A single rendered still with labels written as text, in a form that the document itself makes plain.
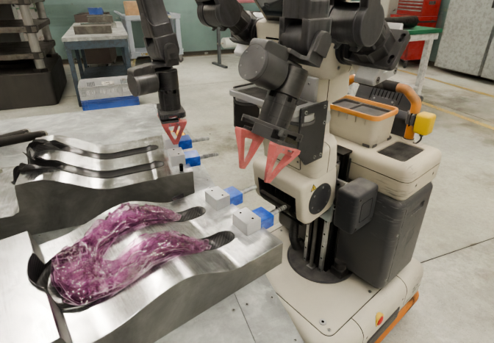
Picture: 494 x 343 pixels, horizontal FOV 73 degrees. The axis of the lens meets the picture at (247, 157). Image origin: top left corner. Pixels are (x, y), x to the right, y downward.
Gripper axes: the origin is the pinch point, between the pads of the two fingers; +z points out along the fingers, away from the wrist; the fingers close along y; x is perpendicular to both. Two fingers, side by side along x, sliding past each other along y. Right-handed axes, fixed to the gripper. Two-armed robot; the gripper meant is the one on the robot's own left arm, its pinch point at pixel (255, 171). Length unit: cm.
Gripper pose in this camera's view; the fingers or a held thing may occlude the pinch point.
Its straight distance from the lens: 61.5
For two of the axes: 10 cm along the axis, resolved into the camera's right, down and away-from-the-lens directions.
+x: 6.8, 1.3, 7.2
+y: 6.5, 3.4, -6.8
